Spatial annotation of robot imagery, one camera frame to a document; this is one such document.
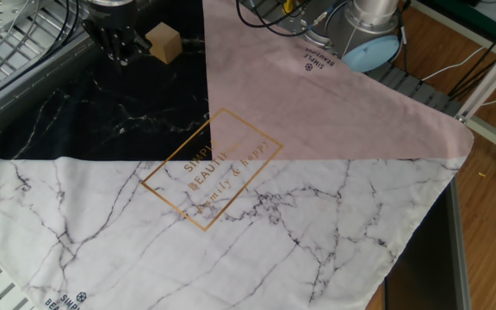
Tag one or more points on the grey aluminium table rail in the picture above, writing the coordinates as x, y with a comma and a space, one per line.
37, 82

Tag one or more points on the marble print cloth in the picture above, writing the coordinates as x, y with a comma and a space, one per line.
274, 215

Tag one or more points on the silver pedestal on mount plate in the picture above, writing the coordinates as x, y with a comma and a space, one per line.
2, 13

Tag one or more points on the small wooden block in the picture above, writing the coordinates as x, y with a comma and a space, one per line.
166, 43

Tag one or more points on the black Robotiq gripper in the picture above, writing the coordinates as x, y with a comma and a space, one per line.
112, 19

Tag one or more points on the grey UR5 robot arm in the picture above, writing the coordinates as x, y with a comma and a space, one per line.
360, 26

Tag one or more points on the black panel with grey frame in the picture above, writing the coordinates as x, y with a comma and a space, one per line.
424, 267

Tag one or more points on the aluminium frame post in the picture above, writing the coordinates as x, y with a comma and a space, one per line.
489, 82

